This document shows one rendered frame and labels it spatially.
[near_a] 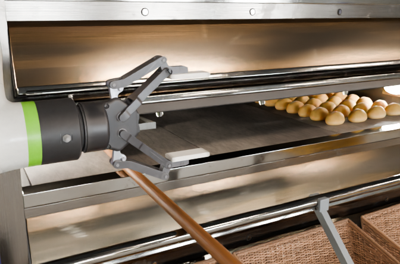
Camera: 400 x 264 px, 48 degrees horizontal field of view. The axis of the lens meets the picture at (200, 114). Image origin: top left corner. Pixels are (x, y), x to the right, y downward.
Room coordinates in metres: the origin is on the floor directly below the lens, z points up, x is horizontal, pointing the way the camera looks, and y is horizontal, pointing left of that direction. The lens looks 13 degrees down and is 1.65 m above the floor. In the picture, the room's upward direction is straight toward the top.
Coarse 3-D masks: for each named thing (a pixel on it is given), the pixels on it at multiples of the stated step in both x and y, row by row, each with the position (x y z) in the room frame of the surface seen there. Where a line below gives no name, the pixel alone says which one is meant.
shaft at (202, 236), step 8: (128, 168) 1.24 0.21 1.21; (136, 176) 1.18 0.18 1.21; (144, 176) 1.17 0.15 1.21; (144, 184) 1.12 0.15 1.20; (152, 184) 1.11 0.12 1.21; (152, 192) 1.07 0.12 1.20; (160, 192) 1.06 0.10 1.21; (160, 200) 1.02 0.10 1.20; (168, 200) 1.01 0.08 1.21; (168, 208) 0.98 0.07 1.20; (176, 208) 0.96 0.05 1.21; (176, 216) 0.94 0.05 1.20; (184, 216) 0.92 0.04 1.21; (184, 224) 0.90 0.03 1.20; (192, 224) 0.89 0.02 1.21; (192, 232) 0.87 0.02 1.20; (200, 232) 0.85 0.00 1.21; (200, 240) 0.83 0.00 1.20; (208, 240) 0.82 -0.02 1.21; (216, 240) 0.82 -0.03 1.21; (208, 248) 0.80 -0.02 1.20; (216, 248) 0.79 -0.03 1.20; (224, 248) 0.79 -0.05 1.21; (216, 256) 0.77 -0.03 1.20; (224, 256) 0.76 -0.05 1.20; (232, 256) 0.76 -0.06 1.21
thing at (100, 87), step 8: (64, 88) 1.08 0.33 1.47; (72, 88) 1.08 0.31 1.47; (80, 88) 1.09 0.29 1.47; (88, 88) 1.10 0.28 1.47; (96, 88) 1.11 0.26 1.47; (104, 88) 1.12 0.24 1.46; (128, 88) 1.15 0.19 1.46; (136, 88) 1.16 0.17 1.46; (32, 96) 1.04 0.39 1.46; (72, 96) 1.08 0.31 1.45
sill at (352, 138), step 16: (368, 128) 1.79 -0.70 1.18; (384, 128) 1.79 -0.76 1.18; (288, 144) 1.56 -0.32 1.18; (304, 144) 1.56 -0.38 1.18; (320, 144) 1.60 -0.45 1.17; (336, 144) 1.63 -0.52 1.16; (352, 144) 1.67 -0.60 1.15; (192, 160) 1.39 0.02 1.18; (208, 160) 1.39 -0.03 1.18; (224, 160) 1.40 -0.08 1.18; (240, 160) 1.43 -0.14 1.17; (256, 160) 1.46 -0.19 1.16; (272, 160) 1.49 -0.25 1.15; (96, 176) 1.24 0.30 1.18; (112, 176) 1.24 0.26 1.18; (128, 176) 1.25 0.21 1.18; (176, 176) 1.32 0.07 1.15; (192, 176) 1.34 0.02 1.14; (32, 192) 1.12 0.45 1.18; (48, 192) 1.14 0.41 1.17; (64, 192) 1.16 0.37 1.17; (80, 192) 1.18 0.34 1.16; (96, 192) 1.20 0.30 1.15
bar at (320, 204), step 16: (336, 192) 1.14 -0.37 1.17; (352, 192) 1.16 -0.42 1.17; (368, 192) 1.19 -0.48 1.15; (272, 208) 1.04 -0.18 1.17; (288, 208) 1.05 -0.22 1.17; (304, 208) 1.08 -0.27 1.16; (320, 208) 1.09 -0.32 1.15; (208, 224) 0.95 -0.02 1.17; (224, 224) 0.96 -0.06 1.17; (240, 224) 0.98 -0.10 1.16; (144, 240) 0.88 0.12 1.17; (160, 240) 0.89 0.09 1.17; (176, 240) 0.90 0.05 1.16; (336, 240) 1.04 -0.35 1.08; (80, 256) 0.81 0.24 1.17; (96, 256) 0.82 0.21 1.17; (112, 256) 0.83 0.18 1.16
